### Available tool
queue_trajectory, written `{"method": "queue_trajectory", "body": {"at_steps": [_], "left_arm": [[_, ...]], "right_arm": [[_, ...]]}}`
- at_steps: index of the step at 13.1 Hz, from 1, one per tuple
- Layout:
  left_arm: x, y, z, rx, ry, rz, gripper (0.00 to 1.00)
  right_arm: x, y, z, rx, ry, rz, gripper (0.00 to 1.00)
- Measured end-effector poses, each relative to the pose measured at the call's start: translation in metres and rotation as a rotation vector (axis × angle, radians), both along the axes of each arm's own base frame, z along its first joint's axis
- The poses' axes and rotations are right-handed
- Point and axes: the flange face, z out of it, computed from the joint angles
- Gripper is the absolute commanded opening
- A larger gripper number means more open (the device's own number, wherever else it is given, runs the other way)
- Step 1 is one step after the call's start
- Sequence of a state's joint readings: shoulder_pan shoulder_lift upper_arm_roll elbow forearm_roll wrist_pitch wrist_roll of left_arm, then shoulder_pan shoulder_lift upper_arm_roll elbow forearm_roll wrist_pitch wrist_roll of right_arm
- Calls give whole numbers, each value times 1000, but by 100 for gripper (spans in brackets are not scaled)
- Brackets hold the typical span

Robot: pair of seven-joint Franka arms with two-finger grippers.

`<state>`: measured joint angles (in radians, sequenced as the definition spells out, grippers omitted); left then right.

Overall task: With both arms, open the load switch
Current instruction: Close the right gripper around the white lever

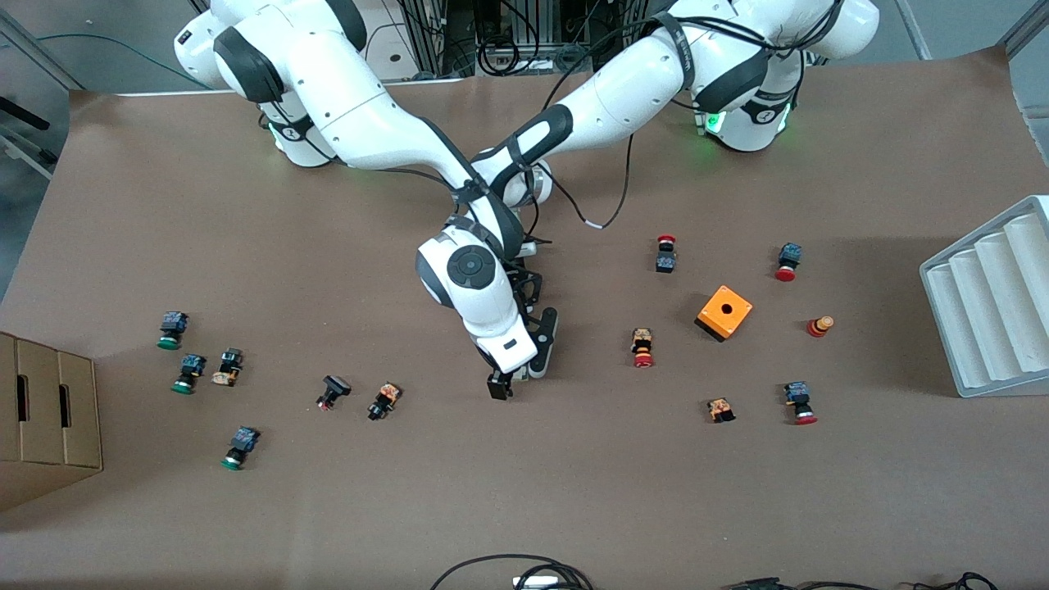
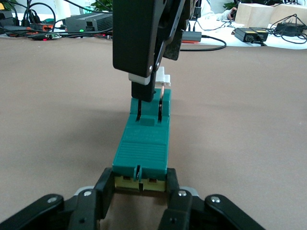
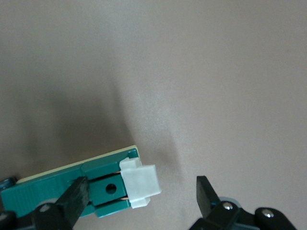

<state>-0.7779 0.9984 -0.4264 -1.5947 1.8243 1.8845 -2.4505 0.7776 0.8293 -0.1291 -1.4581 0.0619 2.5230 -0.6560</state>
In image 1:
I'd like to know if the black square push button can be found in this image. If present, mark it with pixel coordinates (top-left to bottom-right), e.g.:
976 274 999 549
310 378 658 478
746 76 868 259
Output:
316 374 352 411

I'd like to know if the white mounting plate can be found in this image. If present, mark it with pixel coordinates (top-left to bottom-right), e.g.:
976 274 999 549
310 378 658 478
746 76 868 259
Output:
361 0 468 85

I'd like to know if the cardboard box with slots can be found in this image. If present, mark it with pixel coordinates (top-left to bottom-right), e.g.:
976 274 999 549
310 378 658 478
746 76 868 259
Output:
0 332 104 513

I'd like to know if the white ridged tray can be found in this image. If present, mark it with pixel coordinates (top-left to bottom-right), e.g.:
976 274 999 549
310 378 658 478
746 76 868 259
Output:
920 195 1049 399

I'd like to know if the black bar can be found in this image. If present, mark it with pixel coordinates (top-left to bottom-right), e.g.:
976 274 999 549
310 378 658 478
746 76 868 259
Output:
0 96 50 132

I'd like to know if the black orange selector switch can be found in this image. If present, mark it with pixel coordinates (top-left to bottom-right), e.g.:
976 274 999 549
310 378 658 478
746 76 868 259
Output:
367 382 403 422

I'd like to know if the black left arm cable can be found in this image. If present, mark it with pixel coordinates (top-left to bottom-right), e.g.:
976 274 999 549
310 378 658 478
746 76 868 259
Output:
524 131 637 247

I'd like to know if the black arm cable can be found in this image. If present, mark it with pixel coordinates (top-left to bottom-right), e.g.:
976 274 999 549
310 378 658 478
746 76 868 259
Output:
524 131 637 247
328 158 460 196

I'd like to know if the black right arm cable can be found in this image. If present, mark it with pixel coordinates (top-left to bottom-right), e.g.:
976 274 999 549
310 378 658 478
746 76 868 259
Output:
328 158 460 196

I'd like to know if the black looped cable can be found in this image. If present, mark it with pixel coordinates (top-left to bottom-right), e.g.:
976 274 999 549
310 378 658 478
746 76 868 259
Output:
430 554 595 590

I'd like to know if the orange button enclosure box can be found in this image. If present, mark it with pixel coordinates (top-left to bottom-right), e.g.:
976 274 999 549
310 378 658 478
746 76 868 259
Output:
694 284 754 343

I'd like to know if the coiled black cable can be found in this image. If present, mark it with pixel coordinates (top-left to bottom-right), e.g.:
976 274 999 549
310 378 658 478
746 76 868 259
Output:
478 37 525 77

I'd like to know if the aluminium frame rack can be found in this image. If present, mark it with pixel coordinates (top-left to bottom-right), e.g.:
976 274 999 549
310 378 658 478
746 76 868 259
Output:
397 0 665 79

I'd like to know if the green push button switch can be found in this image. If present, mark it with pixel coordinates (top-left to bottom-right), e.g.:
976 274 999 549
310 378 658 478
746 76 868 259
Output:
171 354 207 395
220 426 261 471
157 311 189 351

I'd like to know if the black orange switch block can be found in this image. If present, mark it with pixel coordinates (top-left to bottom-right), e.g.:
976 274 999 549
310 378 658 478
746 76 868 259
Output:
211 348 245 388

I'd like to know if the black cable with connector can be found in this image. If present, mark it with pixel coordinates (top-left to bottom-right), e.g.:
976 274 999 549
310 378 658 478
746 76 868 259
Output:
721 572 1001 590

